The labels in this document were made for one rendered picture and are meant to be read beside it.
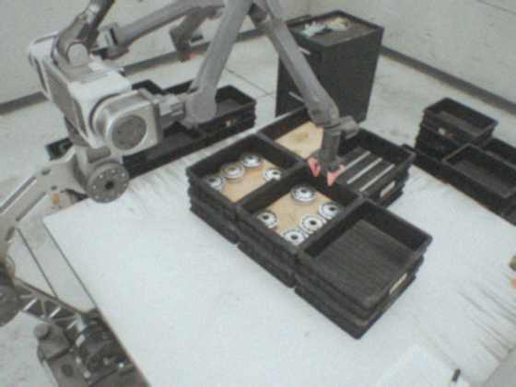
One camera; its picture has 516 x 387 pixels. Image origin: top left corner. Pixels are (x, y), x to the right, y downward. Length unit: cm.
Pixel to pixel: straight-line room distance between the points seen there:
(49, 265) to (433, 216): 211
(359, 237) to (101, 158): 96
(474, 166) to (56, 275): 251
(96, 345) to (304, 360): 86
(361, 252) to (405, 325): 29
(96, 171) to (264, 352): 78
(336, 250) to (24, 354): 164
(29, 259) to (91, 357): 114
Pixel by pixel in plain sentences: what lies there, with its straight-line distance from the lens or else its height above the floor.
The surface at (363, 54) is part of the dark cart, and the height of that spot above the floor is 74.
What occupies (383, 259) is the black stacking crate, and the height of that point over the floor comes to 83.
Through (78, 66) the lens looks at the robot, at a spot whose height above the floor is 153.
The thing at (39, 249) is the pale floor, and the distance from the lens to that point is 302.
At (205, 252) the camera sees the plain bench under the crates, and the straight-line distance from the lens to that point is 182.
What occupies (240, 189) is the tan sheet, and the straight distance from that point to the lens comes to 189.
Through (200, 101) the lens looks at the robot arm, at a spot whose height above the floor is 147.
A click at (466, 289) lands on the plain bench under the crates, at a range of 190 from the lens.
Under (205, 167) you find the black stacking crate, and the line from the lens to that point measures 191.
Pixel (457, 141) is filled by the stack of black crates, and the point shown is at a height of 50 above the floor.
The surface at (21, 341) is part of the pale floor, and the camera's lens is 263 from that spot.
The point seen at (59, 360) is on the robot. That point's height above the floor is 24.
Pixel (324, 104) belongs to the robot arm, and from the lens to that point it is 145.
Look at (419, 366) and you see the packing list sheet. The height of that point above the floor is 70.
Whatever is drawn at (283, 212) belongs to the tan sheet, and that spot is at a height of 83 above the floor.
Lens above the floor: 205
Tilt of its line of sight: 41 degrees down
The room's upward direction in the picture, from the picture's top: 2 degrees clockwise
